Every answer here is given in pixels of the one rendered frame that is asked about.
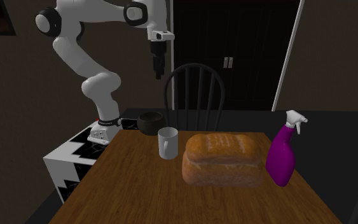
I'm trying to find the black wooden chair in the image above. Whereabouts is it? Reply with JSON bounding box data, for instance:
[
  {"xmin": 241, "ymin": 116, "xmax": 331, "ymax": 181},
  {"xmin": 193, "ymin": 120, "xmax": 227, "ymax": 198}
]
[{"xmin": 163, "ymin": 63, "xmax": 226, "ymax": 132}]

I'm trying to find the dark double door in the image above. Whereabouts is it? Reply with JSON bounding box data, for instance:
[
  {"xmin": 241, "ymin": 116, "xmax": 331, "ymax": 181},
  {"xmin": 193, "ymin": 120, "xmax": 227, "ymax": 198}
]
[{"xmin": 169, "ymin": 0, "xmax": 306, "ymax": 112}]

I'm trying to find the dark brown bowl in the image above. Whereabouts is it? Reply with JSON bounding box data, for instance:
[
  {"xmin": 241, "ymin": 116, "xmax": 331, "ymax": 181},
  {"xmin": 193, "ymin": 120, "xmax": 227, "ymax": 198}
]
[{"xmin": 136, "ymin": 111, "xmax": 166, "ymax": 136}]

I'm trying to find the grey mug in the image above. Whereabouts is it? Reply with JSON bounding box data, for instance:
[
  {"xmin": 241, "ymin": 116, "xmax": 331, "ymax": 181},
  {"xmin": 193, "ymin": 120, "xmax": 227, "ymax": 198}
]
[{"xmin": 157, "ymin": 127, "xmax": 179, "ymax": 160}]

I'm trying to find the brown bread loaf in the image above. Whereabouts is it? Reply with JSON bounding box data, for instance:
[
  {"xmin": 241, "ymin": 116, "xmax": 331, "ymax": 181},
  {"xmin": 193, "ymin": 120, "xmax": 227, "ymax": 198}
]
[{"xmin": 181, "ymin": 132, "xmax": 266, "ymax": 188}]

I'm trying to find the black and white robot stand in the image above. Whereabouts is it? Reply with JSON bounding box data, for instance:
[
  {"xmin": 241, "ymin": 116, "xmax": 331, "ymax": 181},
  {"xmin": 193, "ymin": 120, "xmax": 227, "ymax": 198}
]
[{"xmin": 43, "ymin": 117, "xmax": 142, "ymax": 204}]

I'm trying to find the brown wooden table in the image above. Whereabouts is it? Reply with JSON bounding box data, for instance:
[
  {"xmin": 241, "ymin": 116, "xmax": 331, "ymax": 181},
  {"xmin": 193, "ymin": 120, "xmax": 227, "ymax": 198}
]
[{"xmin": 48, "ymin": 129, "xmax": 344, "ymax": 224}]

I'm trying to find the purple spray bottle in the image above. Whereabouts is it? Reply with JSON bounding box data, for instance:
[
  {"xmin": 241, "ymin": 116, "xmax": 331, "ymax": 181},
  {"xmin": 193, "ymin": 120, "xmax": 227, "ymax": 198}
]
[{"xmin": 265, "ymin": 109, "xmax": 308, "ymax": 188}]

